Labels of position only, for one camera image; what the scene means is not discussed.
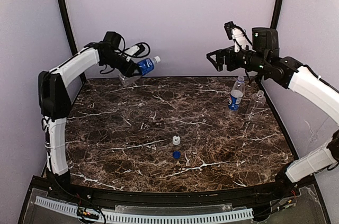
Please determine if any Pocari Sweat bottle blue label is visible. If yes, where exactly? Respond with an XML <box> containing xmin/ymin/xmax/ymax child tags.
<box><xmin>119</xmin><ymin>56</ymin><xmax>161</xmax><ymax>86</ymax></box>

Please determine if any Pepsi bottle blue label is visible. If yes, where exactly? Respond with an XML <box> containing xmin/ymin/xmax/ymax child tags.
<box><xmin>227</xmin><ymin>76</ymin><xmax>245</xmax><ymax>118</ymax></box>

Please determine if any clear bottle white cap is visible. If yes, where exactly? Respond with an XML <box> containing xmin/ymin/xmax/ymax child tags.
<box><xmin>245</xmin><ymin>90</ymin><xmax>266</xmax><ymax>121</ymax></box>

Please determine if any white sport bottle cap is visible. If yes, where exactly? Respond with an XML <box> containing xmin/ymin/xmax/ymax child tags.
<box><xmin>172</xmin><ymin>136</ymin><xmax>181</xmax><ymax>146</ymax></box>

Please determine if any blue bottle cap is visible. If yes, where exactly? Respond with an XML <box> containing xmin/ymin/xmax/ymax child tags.
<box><xmin>172</xmin><ymin>151</ymin><xmax>181</xmax><ymax>159</ymax></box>

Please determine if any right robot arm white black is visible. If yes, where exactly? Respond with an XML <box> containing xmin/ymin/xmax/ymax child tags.
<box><xmin>206</xmin><ymin>22</ymin><xmax>338</xmax><ymax>194</ymax></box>

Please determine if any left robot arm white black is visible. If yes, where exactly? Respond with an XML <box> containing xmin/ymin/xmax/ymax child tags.
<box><xmin>38</xmin><ymin>31</ymin><xmax>148</xmax><ymax>185</ymax></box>

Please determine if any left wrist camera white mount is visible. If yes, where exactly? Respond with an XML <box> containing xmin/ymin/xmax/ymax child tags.
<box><xmin>124</xmin><ymin>44</ymin><xmax>145</xmax><ymax>57</ymax></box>

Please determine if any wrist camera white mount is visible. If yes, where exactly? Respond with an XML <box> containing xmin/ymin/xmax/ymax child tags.
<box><xmin>224</xmin><ymin>21</ymin><xmax>252</xmax><ymax>52</ymax></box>
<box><xmin>124</xmin><ymin>44</ymin><xmax>145</xmax><ymax>57</ymax></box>

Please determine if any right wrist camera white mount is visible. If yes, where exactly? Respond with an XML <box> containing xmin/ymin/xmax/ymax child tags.
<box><xmin>224</xmin><ymin>21</ymin><xmax>252</xmax><ymax>52</ymax></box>

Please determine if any left black frame post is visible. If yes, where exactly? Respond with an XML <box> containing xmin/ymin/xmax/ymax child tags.
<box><xmin>57</xmin><ymin>0</ymin><xmax>78</xmax><ymax>62</ymax></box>

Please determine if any black front table rail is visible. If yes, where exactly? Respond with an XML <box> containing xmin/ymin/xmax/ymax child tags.
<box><xmin>34</xmin><ymin>176</ymin><xmax>300</xmax><ymax>211</ymax></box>

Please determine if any white slotted cable duct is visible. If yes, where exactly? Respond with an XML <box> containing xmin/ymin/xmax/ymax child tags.
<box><xmin>34</xmin><ymin>196</ymin><xmax>254</xmax><ymax>223</ymax></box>

